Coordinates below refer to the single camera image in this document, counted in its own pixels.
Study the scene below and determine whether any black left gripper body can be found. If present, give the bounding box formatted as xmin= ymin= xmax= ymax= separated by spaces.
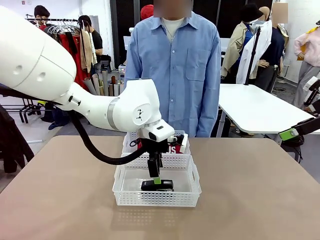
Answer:
xmin=138 ymin=137 xmax=173 ymax=162

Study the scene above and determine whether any black stapler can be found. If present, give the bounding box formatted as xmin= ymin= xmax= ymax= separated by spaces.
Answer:
xmin=140 ymin=178 xmax=175 ymax=193

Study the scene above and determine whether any red CAMPUS pencil case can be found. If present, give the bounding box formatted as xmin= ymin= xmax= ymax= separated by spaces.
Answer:
xmin=129 ymin=137 xmax=186 ymax=155

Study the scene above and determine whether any person's left forearm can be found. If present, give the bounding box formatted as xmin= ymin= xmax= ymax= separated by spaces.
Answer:
xmin=199 ymin=82 xmax=222 ymax=138

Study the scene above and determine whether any white perforated plastic basket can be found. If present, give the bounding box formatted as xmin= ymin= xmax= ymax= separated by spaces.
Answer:
xmin=121 ymin=129 xmax=192 ymax=156
xmin=112 ymin=152 xmax=203 ymax=208

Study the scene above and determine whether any person in blue shirt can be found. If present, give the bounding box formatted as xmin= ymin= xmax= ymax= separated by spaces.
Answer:
xmin=124 ymin=0 xmax=222 ymax=139

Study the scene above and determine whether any tall grey paper roll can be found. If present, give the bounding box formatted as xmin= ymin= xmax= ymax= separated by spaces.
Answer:
xmin=101 ymin=70 xmax=110 ymax=97

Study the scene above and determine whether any mannequin in pink sweater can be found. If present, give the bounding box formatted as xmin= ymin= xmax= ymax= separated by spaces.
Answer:
xmin=292 ymin=24 xmax=320 ymax=109

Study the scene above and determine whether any black tripod pole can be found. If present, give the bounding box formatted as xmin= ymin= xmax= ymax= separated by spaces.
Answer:
xmin=244 ymin=24 xmax=262 ymax=87

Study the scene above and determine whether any mannequin in white shirt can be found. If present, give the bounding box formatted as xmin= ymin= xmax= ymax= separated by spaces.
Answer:
xmin=236 ymin=6 xmax=274 ymax=85

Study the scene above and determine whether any leaning beige paper roll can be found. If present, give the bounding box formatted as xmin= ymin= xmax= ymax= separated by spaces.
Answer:
xmin=83 ymin=77 xmax=100 ymax=96

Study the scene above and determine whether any small black stool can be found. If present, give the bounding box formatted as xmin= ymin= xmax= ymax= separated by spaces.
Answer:
xmin=99 ymin=54 xmax=113 ymax=73

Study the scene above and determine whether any mannequin in beige coat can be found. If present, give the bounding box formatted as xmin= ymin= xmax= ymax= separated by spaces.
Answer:
xmin=221 ymin=21 xmax=254 ymax=85

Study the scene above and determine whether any beige coat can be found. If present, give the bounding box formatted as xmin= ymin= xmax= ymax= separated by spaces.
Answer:
xmin=79 ymin=27 xmax=98 ymax=74

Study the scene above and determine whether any man in black t-shirt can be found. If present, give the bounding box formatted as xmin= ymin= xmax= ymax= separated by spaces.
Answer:
xmin=78 ymin=14 xmax=104 ymax=65

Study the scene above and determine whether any black hat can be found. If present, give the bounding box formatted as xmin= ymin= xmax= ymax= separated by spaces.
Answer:
xmin=240 ymin=2 xmax=265 ymax=25

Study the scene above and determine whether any red hat mannequin head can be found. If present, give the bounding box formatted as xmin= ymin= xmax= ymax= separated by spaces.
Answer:
xmin=139 ymin=4 xmax=155 ymax=22

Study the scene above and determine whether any red dress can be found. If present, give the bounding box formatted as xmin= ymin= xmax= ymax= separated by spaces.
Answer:
xmin=58 ymin=33 xmax=88 ymax=92

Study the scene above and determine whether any black cloth cover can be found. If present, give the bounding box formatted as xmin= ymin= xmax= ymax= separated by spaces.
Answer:
xmin=0 ymin=104 xmax=35 ymax=174

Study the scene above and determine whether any black clothes rack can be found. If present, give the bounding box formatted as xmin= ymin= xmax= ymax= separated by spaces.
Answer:
xmin=24 ymin=17 xmax=83 ymax=26

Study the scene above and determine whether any dark-haired background person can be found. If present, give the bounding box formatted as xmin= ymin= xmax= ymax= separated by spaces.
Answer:
xmin=33 ymin=4 xmax=51 ymax=27

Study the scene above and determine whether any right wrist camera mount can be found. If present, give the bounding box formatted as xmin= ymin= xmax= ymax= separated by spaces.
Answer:
xmin=302 ymin=76 xmax=320 ymax=116

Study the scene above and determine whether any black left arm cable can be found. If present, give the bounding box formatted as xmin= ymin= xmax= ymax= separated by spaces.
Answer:
xmin=69 ymin=109 xmax=151 ymax=166

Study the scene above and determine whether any white wall board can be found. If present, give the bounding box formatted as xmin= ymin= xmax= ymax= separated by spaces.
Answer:
xmin=88 ymin=14 xmax=101 ymax=32

